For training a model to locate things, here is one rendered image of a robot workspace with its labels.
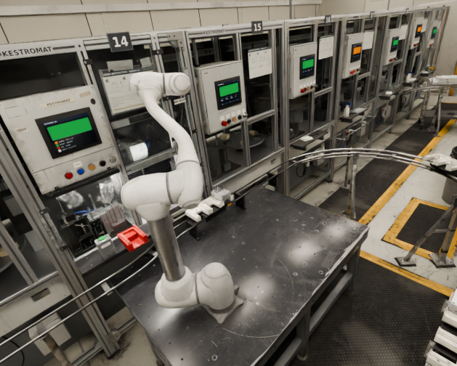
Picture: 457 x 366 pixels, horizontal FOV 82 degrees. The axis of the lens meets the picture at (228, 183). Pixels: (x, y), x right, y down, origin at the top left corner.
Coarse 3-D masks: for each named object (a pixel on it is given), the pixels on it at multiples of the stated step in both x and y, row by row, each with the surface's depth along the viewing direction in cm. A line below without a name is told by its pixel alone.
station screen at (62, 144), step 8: (56, 120) 128; (64, 120) 130; (72, 120) 132; (48, 136) 127; (72, 136) 134; (80, 136) 137; (88, 136) 140; (96, 136) 142; (56, 144) 131; (64, 144) 133; (72, 144) 135; (80, 144) 138; (88, 144) 141; (56, 152) 132
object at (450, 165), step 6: (426, 156) 227; (432, 156) 228; (438, 156) 224; (444, 156) 224; (438, 162) 217; (444, 162) 218; (450, 162) 215; (456, 162) 215; (432, 168) 224; (438, 168) 219; (444, 168) 216; (450, 168) 207; (456, 168) 208; (444, 174) 215; (450, 174) 209; (456, 174) 206
